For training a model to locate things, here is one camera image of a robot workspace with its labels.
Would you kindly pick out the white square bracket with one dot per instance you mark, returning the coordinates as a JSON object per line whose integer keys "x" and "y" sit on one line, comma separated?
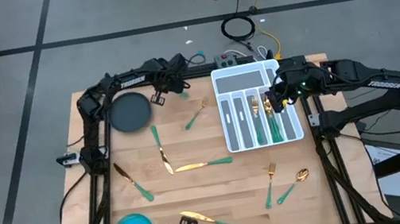
{"x": 313, "y": 120}

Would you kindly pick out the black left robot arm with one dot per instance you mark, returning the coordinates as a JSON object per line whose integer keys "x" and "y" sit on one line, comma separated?
{"x": 115, "y": 86}

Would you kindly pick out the white paper scrap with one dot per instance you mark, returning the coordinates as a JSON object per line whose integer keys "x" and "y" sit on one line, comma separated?
{"x": 189, "y": 42}
{"x": 262, "y": 20}

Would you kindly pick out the grey power strip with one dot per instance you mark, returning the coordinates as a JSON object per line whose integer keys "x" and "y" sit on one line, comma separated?
{"x": 226, "y": 61}

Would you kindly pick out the dark grey round plate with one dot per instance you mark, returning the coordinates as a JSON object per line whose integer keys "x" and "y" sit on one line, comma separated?
{"x": 129, "y": 113}

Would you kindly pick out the black floor puck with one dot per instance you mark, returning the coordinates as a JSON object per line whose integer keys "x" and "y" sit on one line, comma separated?
{"x": 253, "y": 10}

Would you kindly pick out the black flat floor bar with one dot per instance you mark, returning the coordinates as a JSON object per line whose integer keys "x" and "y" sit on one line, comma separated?
{"x": 205, "y": 67}

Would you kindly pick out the white plastic cutlery tray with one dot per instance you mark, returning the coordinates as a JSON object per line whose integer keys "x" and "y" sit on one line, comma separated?
{"x": 239, "y": 81}

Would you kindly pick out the blue tape scrap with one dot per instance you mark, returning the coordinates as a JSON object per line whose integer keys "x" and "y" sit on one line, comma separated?
{"x": 200, "y": 52}

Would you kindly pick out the white paper sheet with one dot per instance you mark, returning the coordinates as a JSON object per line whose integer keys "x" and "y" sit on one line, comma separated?
{"x": 397, "y": 185}

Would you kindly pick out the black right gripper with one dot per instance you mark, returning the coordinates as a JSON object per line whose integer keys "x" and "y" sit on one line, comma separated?
{"x": 283, "y": 91}

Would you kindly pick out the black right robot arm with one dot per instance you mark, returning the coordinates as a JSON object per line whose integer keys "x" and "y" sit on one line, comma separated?
{"x": 359, "y": 76}

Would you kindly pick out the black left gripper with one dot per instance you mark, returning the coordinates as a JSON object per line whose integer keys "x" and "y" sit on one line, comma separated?
{"x": 174, "y": 87}

